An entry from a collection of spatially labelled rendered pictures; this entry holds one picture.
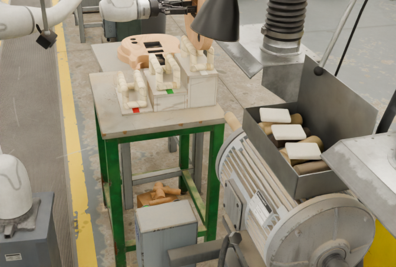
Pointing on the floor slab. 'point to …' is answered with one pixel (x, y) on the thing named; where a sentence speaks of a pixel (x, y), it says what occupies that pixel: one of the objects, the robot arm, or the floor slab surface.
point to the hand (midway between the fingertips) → (193, 6)
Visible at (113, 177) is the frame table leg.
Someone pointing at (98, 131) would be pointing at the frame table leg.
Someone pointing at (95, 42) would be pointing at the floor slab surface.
